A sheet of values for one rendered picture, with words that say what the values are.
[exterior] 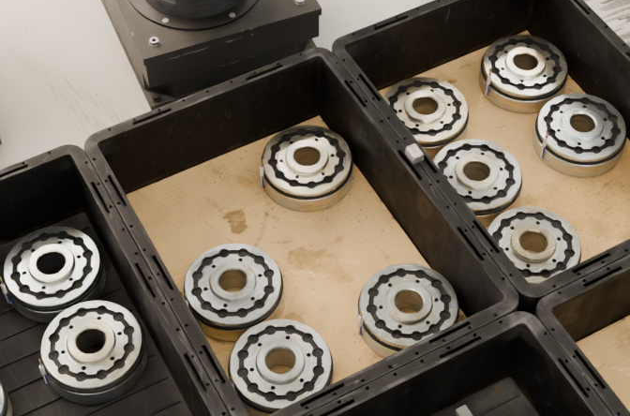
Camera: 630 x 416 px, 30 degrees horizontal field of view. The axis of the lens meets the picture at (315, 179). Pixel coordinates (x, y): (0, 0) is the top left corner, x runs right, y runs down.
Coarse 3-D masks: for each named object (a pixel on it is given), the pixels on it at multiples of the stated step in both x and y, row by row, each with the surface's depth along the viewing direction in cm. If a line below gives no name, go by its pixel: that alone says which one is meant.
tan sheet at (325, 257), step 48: (144, 192) 133; (192, 192) 133; (240, 192) 133; (192, 240) 129; (240, 240) 129; (288, 240) 129; (336, 240) 129; (384, 240) 129; (240, 288) 125; (288, 288) 125; (336, 288) 125; (336, 336) 121
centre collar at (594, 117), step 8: (568, 112) 135; (576, 112) 136; (584, 112) 136; (592, 112) 135; (568, 120) 135; (592, 120) 135; (600, 120) 135; (568, 128) 134; (600, 128) 134; (568, 136) 134; (576, 136) 133; (584, 136) 133; (592, 136) 133
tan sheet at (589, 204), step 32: (448, 64) 145; (480, 64) 145; (480, 96) 142; (480, 128) 139; (512, 128) 139; (544, 192) 133; (576, 192) 133; (608, 192) 133; (576, 224) 130; (608, 224) 130
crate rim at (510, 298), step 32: (288, 64) 132; (192, 96) 129; (224, 96) 130; (352, 96) 129; (128, 128) 126; (384, 128) 126; (96, 160) 123; (128, 224) 118; (448, 224) 118; (480, 256) 116; (160, 288) 113; (512, 288) 113; (192, 320) 111; (480, 320) 111; (416, 352) 109; (224, 384) 107; (352, 384) 107
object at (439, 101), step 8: (408, 96) 137; (416, 96) 137; (424, 96) 137; (432, 96) 137; (440, 96) 137; (408, 104) 136; (440, 104) 136; (408, 112) 136; (416, 112) 136; (440, 112) 136; (416, 120) 135; (424, 120) 135; (432, 120) 135
